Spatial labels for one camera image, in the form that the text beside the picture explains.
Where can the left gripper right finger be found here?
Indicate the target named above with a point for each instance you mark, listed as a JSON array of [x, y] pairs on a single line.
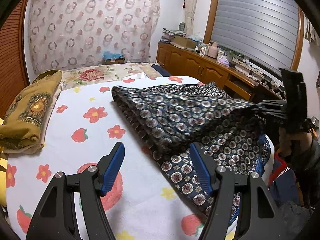
[[258, 218]]

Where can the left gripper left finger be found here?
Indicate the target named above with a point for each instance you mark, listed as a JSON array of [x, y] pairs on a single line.
[[55, 217]]

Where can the navy patterned silk garment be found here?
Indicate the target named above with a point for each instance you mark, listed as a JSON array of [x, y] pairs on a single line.
[[168, 118]]

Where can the right forearm grey sleeve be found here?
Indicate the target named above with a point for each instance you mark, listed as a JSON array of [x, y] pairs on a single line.
[[306, 169]]

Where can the person's right hand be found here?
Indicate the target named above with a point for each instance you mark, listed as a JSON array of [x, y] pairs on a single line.
[[294, 144]]

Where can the yellow plush toy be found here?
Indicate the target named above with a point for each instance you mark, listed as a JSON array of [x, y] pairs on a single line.
[[3, 175]]

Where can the grey window blind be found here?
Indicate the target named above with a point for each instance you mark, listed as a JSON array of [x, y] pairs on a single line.
[[263, 30]]

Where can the olive folded garment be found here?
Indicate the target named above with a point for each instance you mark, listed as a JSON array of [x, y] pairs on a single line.
[[27, 118]]

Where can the pink kettle jug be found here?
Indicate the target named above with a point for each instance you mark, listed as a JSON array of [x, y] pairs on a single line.
[[213, 50]]

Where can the wooden sideboard cabinet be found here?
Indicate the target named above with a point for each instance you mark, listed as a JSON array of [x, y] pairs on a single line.
[[181, 62]]

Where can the cardboard box on cabinet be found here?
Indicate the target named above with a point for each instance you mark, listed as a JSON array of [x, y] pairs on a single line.
[[184, 42]]

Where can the navy blanket edge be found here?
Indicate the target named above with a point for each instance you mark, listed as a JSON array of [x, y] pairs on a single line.
[[158, 71]]

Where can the wooden louvred wardrobe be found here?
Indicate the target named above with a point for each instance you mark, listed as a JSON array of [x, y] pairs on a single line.
[[13, 71]]

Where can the stack of papers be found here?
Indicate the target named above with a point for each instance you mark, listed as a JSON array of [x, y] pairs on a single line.
[[169, 35]]

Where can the cream tied window curtain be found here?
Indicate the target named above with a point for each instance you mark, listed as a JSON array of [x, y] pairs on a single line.
[[189, 12]]

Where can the cardboard box with blue cloth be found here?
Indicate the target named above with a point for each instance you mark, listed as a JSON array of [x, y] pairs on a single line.
[[112, 58]]

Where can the circle patterned wall curtain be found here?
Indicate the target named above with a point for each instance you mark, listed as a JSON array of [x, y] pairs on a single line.
[[66, 34]]

